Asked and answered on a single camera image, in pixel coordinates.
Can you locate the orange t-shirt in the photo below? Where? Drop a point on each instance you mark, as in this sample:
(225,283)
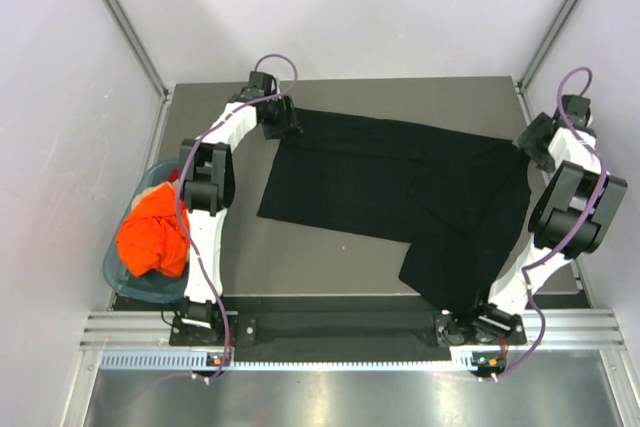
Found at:
(151,238)

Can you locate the black t-shirt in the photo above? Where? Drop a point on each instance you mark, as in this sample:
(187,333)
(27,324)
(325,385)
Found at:
(457,200)

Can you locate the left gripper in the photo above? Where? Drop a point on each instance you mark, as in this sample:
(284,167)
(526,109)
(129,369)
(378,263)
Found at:
(287,119)

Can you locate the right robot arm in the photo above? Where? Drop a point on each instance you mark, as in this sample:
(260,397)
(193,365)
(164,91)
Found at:
(571,218)

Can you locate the right corner aluminium post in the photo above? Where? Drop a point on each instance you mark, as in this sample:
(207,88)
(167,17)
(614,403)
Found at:
(558,24)

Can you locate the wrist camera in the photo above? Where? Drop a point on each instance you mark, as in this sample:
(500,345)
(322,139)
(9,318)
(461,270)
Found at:
(577,109)
(261,84)

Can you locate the teal plastic basket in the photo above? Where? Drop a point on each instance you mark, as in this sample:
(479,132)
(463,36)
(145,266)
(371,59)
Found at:
(125,277)

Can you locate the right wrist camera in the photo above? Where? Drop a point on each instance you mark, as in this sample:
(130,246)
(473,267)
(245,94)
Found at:
(577,109)

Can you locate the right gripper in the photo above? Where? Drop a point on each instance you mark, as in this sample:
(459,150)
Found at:
(527,140)

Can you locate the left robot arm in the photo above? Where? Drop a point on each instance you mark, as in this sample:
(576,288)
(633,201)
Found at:
(206,189)

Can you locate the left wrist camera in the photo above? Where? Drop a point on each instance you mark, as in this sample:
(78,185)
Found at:
(261,84)

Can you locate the corner aluminium post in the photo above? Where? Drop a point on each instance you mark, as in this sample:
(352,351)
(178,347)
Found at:
(132,39)
(558,24)

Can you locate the left corner aluminium post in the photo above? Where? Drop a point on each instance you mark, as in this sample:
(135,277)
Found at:
(132,39)

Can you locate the red garment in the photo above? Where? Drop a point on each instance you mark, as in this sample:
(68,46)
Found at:
(174,175)

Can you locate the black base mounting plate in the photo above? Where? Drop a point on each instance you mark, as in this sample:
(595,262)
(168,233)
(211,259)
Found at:
(360,328)

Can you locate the beige garment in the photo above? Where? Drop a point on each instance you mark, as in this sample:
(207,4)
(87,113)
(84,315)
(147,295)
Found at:
(148,191)

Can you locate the slotted cable duct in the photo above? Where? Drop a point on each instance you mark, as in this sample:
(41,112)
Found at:
(202,361)

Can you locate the aluminium frame rail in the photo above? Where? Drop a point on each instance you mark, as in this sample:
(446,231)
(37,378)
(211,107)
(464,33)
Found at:
(566,329)

